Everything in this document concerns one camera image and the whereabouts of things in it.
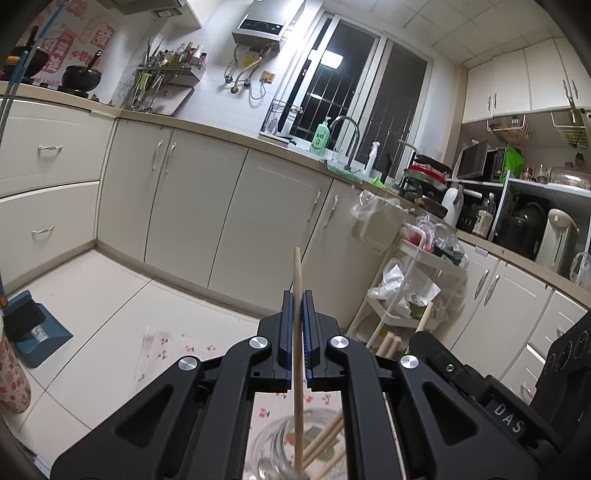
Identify cream wall cabinets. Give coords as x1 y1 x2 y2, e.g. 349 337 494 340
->
462 37 591 125

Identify black microwave oven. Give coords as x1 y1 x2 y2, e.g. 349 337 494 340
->
455 140 509 184

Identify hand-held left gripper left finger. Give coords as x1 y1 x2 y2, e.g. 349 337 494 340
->
51 291 296 480

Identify cream thermo pot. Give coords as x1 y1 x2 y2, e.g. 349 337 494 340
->
534 208 580 278

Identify dark rice cooker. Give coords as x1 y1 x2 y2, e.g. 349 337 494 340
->
498 202 548 259

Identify cherry print tablecloth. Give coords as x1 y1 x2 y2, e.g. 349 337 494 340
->
131 325 398 480

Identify black wire rack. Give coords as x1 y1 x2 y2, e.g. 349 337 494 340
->
260 98 303 139

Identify black wok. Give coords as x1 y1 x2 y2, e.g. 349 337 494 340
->
0 25 51 86
60 50 103 99

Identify stack of pots and pans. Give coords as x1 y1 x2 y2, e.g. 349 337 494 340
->
398 141 455 206

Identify white plastic bag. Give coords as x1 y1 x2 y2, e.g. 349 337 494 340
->
368 258 443 324

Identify barred kitchen window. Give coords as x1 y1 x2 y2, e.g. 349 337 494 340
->
281 11 435 185

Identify white wire basket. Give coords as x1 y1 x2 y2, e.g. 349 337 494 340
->
486 114 533 145
551 107 591 149

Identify bundle of wooden chopsticks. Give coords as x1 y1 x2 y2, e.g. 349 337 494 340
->
300 335 400 480

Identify red and clear container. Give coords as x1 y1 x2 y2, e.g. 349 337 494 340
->
401 222 437 254

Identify pink wall stickers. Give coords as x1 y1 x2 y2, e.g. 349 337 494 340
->
18 0 118 90

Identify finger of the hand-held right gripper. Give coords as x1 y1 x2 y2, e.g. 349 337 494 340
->
409 330 490 393

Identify single wooden chopstick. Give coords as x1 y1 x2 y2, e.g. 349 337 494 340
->
414 301 435 334
292 248 308 474

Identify blue dustpan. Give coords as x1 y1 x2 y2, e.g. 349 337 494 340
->
2 290 75 369

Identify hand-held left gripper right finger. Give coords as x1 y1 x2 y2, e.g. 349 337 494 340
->
302 290 541 480

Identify clear hanging plastic bag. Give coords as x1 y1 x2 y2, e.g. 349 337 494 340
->
350 188 403 252

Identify clear plastic bottle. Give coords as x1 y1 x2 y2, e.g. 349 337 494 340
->
473 191 497 239

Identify clear glass jar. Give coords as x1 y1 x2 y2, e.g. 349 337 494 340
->
254 406 347 480

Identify metal utensil and spice rack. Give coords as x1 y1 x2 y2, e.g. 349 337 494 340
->
119 41 208 116

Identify cream kitchen base cabinets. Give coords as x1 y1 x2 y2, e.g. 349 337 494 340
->
0 85 591 416

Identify chrome sink faucet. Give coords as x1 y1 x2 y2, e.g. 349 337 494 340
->
329 115 362 172

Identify green bag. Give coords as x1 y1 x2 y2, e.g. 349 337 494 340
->
501 145 527 184

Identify water heater hoses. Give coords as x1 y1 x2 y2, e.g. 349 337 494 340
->
224 46 269 108

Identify floral cloth-covered bin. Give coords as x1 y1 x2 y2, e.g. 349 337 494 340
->
0 339 32 415

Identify white jug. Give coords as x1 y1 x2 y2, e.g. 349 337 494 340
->
441 182 465 229

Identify silver water heater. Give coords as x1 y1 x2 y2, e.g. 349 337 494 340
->
231 0 306 52

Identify green dish soap bottle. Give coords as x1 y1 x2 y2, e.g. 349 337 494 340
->
308 117 333 156

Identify blue broom pole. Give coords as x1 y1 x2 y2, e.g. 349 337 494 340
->
0 0 68 315

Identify white counter shelf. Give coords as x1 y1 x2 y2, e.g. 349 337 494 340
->
487 171 591 259

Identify black range hood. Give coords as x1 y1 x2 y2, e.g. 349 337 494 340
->
108 0 188 17

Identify green sink mat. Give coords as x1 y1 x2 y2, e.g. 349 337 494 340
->
324 159 365 181

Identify white trolley cart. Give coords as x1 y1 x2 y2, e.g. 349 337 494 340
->
346 222 472 352

